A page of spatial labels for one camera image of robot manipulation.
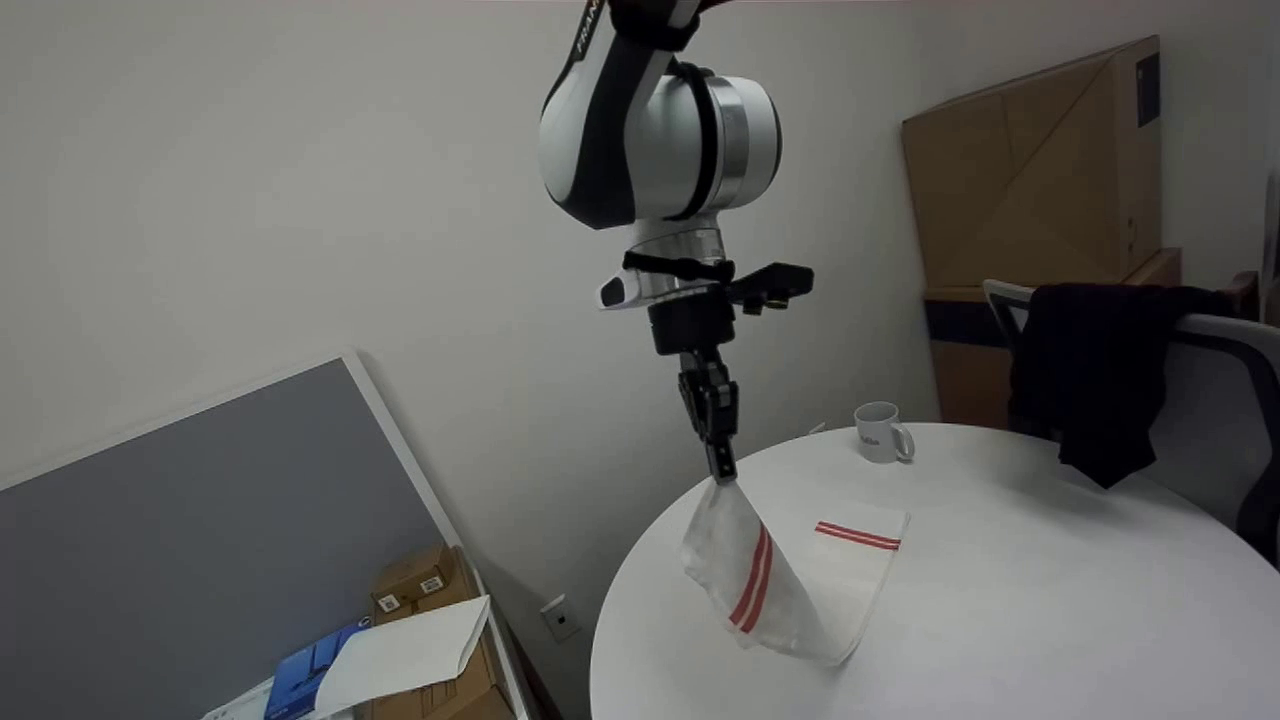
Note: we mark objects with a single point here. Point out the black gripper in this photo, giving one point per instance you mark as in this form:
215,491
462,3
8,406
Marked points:
692,332

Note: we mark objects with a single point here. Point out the black garment with white print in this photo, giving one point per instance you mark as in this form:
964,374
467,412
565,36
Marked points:
1094,374

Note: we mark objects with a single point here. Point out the small cardboard box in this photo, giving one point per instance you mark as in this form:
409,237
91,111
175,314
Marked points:
425,581

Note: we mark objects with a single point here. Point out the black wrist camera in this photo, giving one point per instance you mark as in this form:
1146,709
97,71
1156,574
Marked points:
761,282

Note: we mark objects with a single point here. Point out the black chair armrest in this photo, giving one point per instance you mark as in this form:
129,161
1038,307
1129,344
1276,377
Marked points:
1262,513

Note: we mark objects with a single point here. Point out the small white cup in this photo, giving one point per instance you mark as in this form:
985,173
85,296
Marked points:
881,428

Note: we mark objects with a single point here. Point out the white paper sheet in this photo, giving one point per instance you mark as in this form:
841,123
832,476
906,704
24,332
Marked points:
400,652

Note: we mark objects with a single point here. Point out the large cardboard sheet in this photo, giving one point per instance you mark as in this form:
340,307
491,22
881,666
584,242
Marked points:
1026,161

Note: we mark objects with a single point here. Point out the grey desk partition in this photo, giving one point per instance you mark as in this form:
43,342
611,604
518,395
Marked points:
202,562

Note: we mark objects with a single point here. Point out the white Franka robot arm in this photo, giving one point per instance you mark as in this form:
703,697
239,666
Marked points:
692,134

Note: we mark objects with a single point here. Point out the flat cardboard box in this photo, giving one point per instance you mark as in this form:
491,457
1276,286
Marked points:
462,693

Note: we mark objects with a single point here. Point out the blue object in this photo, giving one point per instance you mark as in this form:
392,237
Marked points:
305,673

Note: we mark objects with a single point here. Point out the white red-striped tea towel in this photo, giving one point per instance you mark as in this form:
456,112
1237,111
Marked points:
786,586

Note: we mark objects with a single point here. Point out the grey office chair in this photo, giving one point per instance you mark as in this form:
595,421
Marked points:
1213,386

